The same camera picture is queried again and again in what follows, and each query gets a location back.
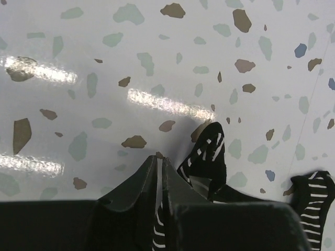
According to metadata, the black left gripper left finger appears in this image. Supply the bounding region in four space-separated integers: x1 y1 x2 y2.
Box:
1 155 158 250

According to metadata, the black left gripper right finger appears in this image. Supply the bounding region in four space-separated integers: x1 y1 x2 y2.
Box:
162 158 311 250

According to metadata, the black white striped tank top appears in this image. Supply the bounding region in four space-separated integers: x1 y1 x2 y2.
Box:
151 122 334 250

